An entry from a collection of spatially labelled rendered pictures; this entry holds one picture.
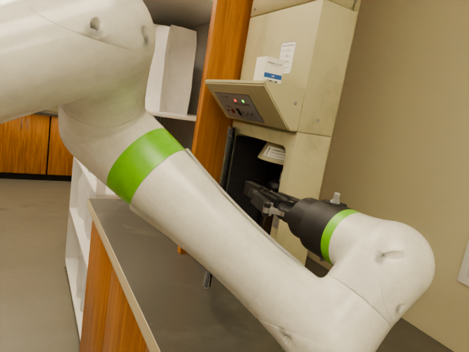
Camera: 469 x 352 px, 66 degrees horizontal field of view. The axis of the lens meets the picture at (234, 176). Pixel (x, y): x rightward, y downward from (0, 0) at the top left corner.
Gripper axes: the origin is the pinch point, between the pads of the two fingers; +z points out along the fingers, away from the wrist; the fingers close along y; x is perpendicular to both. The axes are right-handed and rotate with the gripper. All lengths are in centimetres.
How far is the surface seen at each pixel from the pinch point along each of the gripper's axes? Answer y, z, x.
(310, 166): -17.9, 4.4, -6.0
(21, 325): 39, 156, 128
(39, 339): 30, 140, 128
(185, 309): 7.1, 9.9, 33.4
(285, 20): -11.4, 17.6, -40.7
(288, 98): -7.2, 4.5, -21.1
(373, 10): -54, 30, -57
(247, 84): -0.3, 12.0, -22.6
